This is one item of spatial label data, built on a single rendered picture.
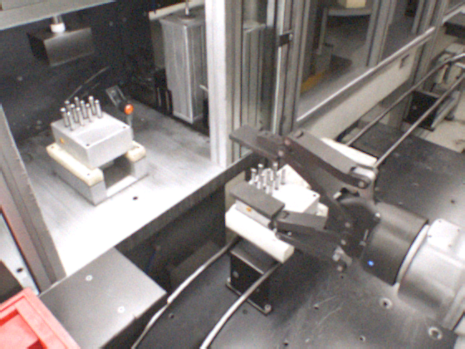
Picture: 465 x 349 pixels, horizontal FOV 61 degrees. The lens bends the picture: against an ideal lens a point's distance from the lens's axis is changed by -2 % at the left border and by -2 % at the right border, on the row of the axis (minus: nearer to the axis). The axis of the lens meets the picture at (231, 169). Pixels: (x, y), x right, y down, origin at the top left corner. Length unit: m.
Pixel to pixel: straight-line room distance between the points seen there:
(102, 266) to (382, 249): 0.45
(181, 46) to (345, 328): 0.68
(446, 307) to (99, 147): 0.59
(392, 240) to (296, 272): 0.58
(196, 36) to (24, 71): 0.39
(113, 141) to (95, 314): 0.31
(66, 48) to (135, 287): 0.41
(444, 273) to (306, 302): 0.56
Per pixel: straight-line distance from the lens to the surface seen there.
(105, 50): 1.09
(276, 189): 0.77
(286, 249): 0.73
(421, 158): 1.41
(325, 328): 0.89
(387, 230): 0.40
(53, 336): 0.57
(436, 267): 0.39
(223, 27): 0.71
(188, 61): 0.91
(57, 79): 1.05
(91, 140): 0.77
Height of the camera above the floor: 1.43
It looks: 38 degrees down
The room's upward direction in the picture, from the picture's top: straight up
